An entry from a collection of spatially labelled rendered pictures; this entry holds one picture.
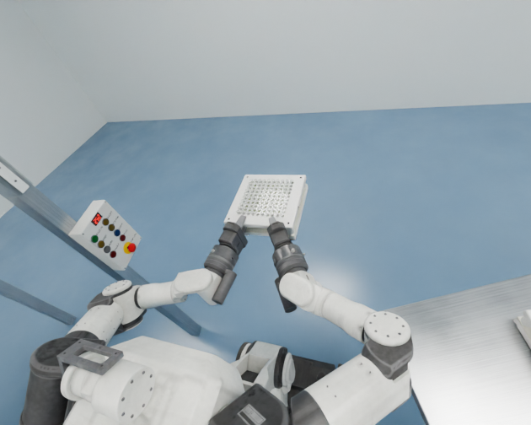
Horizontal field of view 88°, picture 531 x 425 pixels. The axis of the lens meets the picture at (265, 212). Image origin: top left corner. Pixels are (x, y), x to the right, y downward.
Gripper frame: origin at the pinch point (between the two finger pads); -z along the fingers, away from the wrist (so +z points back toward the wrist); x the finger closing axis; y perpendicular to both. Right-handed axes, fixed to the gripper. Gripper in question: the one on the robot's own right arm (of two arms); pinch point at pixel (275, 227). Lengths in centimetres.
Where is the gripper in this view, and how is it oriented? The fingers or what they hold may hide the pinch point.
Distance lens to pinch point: 89.0
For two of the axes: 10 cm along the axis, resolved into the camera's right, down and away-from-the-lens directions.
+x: 2.4, 6.3, 7.4
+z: 2.8, 6.9, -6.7
